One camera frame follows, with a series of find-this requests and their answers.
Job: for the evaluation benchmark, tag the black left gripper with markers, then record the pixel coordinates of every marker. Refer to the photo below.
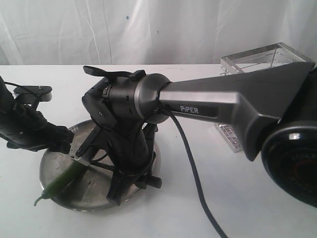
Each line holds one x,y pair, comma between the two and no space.
35,133

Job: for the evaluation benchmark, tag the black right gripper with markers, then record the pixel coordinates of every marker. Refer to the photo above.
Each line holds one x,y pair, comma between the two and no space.
132,155

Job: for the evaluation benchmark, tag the green cucumber with stem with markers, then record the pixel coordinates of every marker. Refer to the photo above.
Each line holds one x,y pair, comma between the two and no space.
61,181

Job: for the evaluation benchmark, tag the black handled serrated knife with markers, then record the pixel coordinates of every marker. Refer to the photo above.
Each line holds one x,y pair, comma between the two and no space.
102,166

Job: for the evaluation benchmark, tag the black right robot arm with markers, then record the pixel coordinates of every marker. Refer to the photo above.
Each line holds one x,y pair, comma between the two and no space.
273,112

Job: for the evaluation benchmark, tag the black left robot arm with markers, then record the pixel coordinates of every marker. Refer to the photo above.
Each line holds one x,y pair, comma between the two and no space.
8,109

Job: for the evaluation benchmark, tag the round steel plate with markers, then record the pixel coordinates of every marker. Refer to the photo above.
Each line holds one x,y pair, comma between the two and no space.
88,191

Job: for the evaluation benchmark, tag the white backdrop curtain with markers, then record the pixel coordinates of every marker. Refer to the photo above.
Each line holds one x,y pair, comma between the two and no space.
150,31

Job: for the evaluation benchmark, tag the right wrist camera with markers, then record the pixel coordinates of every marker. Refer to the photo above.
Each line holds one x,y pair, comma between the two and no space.
94,142

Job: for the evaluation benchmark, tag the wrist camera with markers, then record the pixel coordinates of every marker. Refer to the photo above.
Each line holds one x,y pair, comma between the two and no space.
94,142
33,95

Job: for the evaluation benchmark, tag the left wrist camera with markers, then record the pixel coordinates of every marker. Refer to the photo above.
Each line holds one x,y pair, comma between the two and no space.
33,95

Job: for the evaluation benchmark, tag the wire mesh utensil holder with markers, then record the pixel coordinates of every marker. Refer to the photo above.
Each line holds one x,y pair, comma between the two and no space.
265,57

